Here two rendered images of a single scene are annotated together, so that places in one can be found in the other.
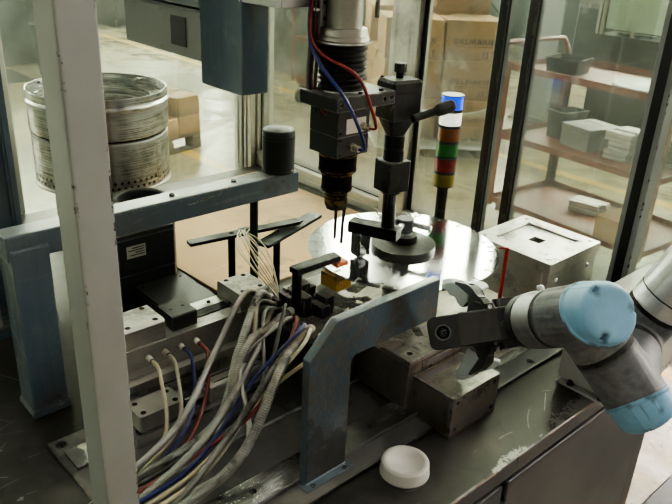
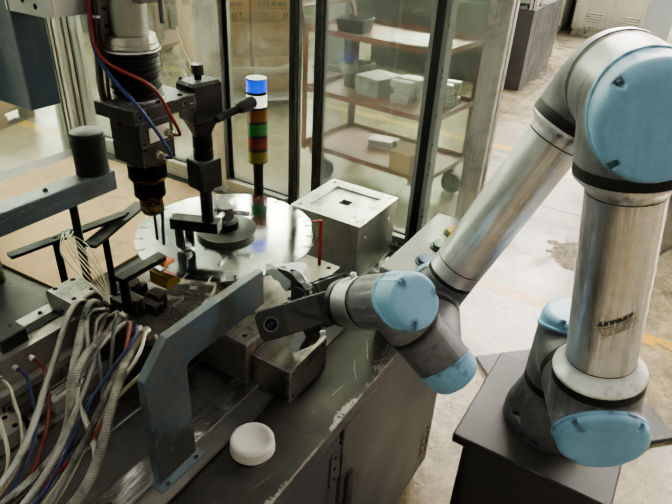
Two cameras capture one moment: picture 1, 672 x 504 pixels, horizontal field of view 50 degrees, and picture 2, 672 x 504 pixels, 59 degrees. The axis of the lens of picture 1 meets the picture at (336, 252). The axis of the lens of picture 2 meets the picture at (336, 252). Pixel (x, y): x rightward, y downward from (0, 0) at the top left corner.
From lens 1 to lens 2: 18 cm
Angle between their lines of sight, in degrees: 16
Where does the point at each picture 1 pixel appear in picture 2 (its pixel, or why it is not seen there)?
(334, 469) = (187, 461)
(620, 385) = (430, 359)
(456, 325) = (282, 316)
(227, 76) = (12, 89)
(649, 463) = not seen: hidden behind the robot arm
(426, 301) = (252, 293)
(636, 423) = (446, 387)
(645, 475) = not seen: hidden behind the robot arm
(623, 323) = (428, 308)
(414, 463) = (260, 439)
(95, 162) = not seen: outside the picture
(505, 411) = (335, 366)
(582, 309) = (392, 303)
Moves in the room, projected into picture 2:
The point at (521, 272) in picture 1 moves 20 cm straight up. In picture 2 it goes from (335, 234) to (340, 148)
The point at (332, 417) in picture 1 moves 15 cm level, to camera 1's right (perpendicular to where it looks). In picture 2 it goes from (176, 420) to (281, 404)
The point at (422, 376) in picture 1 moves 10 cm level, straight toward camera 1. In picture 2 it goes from (258, 353) to (258, 396)
